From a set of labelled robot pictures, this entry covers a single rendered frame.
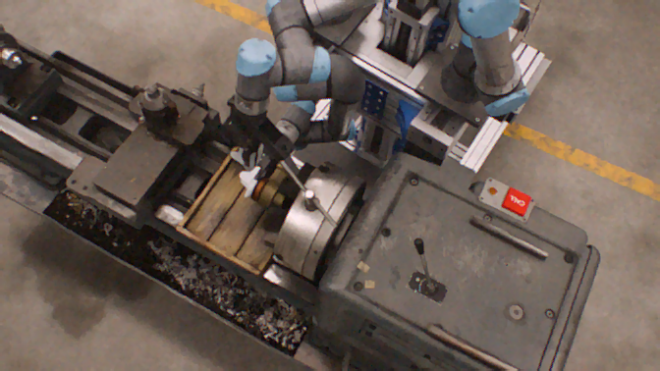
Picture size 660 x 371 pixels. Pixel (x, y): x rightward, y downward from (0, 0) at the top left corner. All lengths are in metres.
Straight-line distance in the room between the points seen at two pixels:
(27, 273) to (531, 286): 2.22
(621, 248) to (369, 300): 1.98
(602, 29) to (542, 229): 2.48
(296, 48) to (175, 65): 2.12
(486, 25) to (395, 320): 0.67
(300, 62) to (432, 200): 0.52
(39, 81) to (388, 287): 1.38
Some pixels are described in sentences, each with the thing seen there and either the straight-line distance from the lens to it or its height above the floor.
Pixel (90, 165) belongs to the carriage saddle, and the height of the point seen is 0.90.
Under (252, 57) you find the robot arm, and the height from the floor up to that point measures 1.66.
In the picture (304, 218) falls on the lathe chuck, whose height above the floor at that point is 1.22.
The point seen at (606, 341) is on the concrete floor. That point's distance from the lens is 2.94.
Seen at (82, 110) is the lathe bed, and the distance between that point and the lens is 2.16.
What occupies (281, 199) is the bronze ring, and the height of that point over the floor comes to 1.11.
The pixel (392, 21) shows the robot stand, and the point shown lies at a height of 1.20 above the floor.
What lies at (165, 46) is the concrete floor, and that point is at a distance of 3.36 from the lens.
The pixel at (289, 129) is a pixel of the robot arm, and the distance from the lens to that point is 1.67.
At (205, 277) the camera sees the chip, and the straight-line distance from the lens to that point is 2.07.
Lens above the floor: 2.54
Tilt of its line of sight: 64 degrees down
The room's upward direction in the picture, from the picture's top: 8 degrees clockwise
